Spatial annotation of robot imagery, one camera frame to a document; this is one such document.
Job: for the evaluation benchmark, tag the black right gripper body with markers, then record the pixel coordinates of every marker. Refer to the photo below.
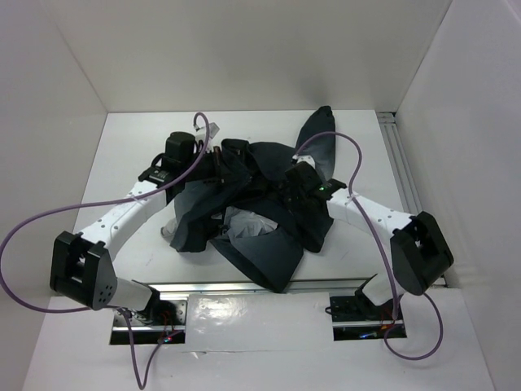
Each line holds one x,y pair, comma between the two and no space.
298,197

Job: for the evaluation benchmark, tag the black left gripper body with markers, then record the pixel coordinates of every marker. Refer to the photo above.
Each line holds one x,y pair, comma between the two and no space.
209,169

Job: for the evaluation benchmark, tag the dark navy jacket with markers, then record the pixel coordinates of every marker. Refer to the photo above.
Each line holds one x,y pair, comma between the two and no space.
255,221

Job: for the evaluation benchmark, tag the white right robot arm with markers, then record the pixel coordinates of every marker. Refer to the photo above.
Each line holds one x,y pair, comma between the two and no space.
415,251

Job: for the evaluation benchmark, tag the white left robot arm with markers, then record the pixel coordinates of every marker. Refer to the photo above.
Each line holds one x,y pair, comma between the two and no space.
82,263

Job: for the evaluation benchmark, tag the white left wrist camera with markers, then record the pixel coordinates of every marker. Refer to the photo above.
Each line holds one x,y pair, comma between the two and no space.
206,131

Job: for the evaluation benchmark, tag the aluminium front rail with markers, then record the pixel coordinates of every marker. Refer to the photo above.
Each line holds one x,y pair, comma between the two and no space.
308,285

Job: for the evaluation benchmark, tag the aluminium side rail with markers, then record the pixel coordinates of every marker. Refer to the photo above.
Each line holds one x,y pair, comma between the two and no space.
399,163

